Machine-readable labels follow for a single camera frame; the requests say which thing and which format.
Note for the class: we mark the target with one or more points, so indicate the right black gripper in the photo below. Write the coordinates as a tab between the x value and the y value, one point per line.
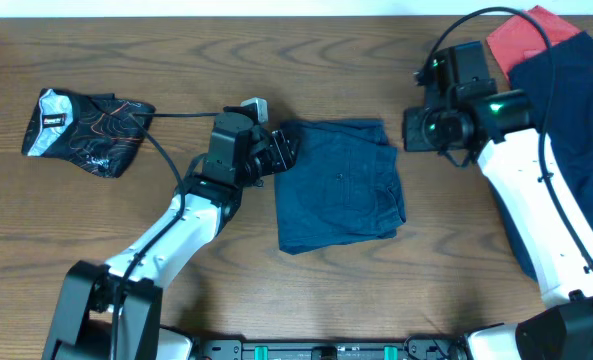
413	139

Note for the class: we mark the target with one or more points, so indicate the red cloth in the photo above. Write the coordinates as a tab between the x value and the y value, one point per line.
517	40

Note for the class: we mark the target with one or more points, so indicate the black patterned folded shorts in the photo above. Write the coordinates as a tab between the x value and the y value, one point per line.
99	133

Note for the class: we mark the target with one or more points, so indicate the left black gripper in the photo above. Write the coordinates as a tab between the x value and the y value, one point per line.
281	151

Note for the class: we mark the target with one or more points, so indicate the blue denim shorts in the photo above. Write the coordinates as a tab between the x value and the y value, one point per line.
344	187

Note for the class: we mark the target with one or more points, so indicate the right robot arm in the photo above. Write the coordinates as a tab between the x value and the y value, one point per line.
463	109

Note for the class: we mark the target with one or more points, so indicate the dark navy garment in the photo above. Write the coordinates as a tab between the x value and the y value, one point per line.
571	126

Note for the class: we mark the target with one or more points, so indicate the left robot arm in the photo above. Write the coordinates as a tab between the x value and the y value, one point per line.
113	310

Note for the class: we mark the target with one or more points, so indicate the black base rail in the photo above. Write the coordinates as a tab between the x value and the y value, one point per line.
414	348

